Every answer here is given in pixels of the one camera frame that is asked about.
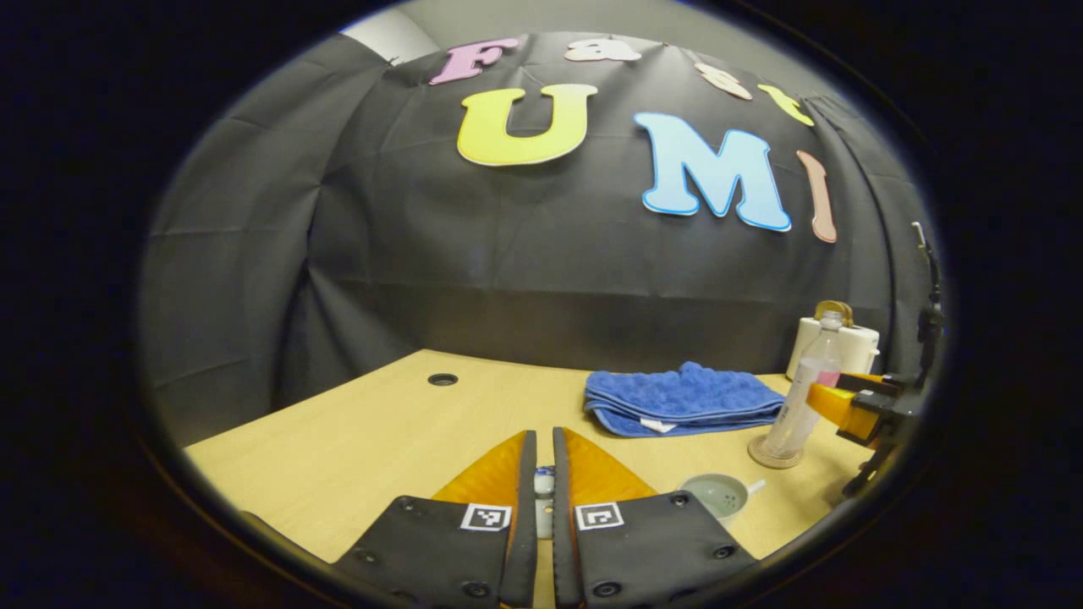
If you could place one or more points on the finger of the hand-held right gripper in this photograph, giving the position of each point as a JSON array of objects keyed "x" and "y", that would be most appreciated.
[
  {"x": 838, "y": 410},
  {"x": 871, "y": 384}
]

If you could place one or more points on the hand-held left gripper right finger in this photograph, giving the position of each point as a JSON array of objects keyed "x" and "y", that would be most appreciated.
[{"x": 563, "y": 524}]

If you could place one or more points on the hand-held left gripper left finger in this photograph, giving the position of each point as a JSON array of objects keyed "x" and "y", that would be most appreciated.
[{"x": 526, "y": 507}]

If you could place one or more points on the clear plastic water bottle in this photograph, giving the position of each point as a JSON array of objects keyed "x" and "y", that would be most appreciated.
[{"x": 799, "y": 406}]

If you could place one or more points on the round cork coaster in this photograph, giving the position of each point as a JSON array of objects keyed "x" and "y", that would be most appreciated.
[{"x": 761, "y": 458}]

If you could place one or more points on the white ceramic teacup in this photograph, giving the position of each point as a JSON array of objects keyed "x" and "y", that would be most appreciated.
[{"x": 715, "y": 495}]

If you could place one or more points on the white toaster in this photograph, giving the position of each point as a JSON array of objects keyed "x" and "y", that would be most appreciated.
[{"x": 859, "y": 347}]

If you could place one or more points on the brown bread slice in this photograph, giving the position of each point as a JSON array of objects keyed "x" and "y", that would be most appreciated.
[{"x": 838, "y": 306}]

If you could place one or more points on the folded blue towel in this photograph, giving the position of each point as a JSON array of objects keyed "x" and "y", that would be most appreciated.
[{"x": 677, "y": 397}]

